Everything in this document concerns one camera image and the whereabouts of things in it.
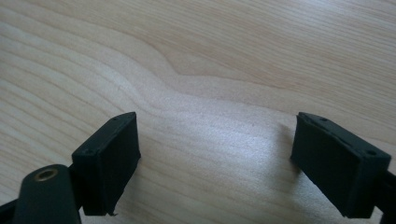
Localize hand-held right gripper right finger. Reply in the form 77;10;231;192
290;111;392;219

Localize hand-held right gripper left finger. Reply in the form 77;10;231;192
71;111;142;217

